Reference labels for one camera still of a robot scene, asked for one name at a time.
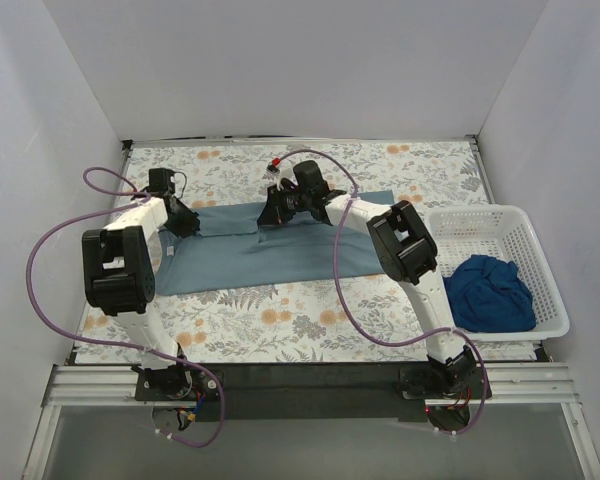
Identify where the light blue t shirt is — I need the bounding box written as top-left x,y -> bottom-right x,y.
155,202 -> 383,296

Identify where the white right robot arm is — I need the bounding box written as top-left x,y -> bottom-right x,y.
257,160 -> 477,398

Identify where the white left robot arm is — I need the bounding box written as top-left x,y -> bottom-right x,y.
82,168 -> 199,400

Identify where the floral patterned table cloth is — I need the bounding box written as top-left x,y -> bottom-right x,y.
74,140 -> 486,365

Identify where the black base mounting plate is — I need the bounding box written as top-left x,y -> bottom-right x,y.
132,362 -> 492,423

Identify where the dark blue t shirt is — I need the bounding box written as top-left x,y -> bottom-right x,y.
443,255 -> 536,334

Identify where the white plastic laundry basket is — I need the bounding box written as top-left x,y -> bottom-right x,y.
424,204 -> 570,342

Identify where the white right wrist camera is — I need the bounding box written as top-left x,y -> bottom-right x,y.
266,157 -> 294,194

